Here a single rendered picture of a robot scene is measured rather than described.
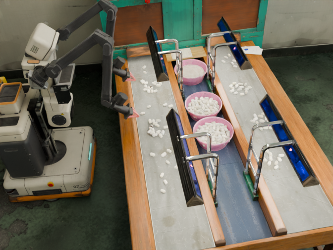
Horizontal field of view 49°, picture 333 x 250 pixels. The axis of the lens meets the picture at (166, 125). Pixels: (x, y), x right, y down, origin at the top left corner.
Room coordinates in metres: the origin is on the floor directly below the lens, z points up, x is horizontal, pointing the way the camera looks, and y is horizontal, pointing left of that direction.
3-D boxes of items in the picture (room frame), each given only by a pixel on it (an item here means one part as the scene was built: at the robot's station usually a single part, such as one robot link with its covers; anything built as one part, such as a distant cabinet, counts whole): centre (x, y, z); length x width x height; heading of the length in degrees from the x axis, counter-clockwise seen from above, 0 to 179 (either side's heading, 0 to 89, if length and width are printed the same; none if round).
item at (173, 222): (1.80, 0.04, 0.73); 1.81 x 0.30 x 0.02; 6
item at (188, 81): (2.44, -0.23, 0.72); 0.27 x 0.27 x 0.10
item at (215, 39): (2.74, -0.54, 0.83); 0.30 x 0.06 x 0.07; 96
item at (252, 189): (1.32, -0.55, 0.90); 0.20 x 0.19 x 0.45; 6
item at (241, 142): (1.85, -0.45, 0.71); 1.81 x 0.05 x 0.11; 6
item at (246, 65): (2.30, -0.53, 1.08); 0.62 x 0.08 x 0.07; 6
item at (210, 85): (2.28, -0.45, 0.90); 0.20 x 0.19 x 0.45; 6
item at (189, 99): (2.00, -0.28, 0.72); 0.27 x 0.27 x 0.10
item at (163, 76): (2.24, 0.03, 1.08); 0.62 x 0.08 x 0.07; 6
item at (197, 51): (2.65, -0.21, 0.77); 0.33 x 0.15 x 0.01; 96
